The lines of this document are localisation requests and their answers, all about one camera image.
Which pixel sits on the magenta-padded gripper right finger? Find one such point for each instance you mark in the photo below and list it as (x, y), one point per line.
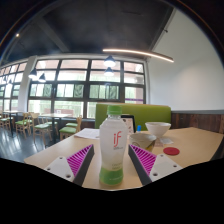
(165, 166)

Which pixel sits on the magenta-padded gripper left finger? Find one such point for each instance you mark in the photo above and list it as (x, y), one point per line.
(56, 166)

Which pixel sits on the white green-capped drink bottle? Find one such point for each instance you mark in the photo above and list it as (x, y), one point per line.
(113, 146)

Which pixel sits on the flat round red coaster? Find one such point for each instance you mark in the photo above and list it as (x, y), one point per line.
(171, 151)

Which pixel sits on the white paper napkin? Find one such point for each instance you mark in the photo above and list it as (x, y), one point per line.
(165, 141)

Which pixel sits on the white paper cup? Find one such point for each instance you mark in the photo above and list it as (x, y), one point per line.
(141, 140)

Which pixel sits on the white ceramic bowl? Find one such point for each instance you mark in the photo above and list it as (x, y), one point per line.
(158, 128)

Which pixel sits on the group of green-seated wooden chairs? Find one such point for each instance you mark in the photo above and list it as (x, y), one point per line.
(41, 126)

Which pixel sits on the small blue-capped bottle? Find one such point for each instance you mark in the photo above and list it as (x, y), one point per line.
(138, 128)

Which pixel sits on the light wooden dining table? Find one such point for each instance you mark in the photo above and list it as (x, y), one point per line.
(55, 115)

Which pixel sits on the green upholstered booth bench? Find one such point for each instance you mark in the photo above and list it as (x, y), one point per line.
(150, 115)

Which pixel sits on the long linear ceiling light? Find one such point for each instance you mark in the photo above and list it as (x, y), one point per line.
(140, 53)

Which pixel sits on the black-framed window wall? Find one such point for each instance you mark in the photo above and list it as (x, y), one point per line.
(71, 75)

